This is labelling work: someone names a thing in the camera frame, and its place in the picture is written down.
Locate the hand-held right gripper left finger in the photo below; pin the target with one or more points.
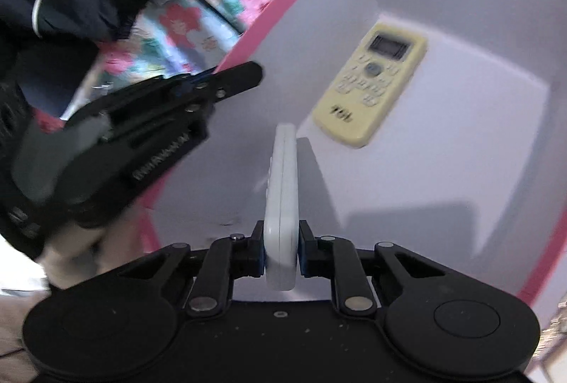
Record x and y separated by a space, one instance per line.
261 252

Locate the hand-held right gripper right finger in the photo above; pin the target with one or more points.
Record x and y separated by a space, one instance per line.
302 252

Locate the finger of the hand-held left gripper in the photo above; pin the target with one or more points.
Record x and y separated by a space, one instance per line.
239 77
186 110

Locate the white large-screen remote control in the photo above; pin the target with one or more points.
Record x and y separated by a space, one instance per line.
281 210

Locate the cream remote control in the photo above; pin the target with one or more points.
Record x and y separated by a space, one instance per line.
370 86

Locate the pink cardboard box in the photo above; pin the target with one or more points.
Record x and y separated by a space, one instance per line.
443 152

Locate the floral quilt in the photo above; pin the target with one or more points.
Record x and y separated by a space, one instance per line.
186 24

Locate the black hanging garment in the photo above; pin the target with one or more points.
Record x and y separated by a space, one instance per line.
66 2

